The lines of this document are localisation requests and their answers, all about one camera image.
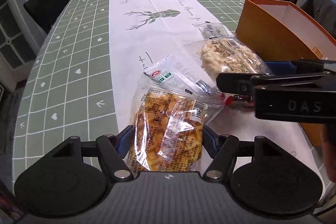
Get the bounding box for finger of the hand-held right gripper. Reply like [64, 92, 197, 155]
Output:
[216, 72, 336, 94]
[264, 58, 336, 75]

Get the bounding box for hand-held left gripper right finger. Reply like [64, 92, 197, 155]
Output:
[202, 126, 290, 182]

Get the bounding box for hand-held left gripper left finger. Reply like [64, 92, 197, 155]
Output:
[49, 125, 134, 182]

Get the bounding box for white puffed rice packet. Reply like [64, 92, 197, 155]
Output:
[182, 38, 273, 83]

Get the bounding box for orange cardboard box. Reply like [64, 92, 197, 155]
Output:
[236, 0, 336, 147]

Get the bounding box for yellow pastry packet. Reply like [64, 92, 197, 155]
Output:
[129, 74, 227, 173]

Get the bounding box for clear packet with red cap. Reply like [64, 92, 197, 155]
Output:
[143, 54, 234, 106]

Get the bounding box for small clear snack packet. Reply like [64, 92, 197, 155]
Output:
[198, 21, 231, 39]

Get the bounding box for dark jacket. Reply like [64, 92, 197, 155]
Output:
[301, 0, 336, 38]

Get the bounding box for green checked tablecloth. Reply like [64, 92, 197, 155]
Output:
[12, 0, 326, 188]

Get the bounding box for glass panelled door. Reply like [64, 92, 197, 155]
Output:
[0, 0, 37, 88]

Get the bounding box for black chair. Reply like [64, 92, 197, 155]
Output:
[23, 0, 79, 34]

